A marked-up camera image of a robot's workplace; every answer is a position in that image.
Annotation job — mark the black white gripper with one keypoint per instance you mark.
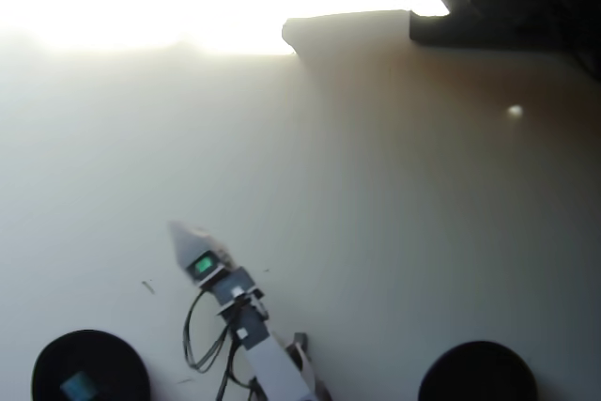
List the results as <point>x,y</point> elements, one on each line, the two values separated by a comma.
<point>225,284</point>

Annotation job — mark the blue cube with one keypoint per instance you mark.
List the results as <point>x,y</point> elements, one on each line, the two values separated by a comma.
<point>79,386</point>

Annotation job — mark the white Koch robot arm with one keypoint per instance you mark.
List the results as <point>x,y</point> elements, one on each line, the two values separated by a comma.
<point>277,363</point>

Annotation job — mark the black round bowl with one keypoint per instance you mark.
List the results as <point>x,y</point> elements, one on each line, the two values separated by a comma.
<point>476,373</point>
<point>117,368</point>

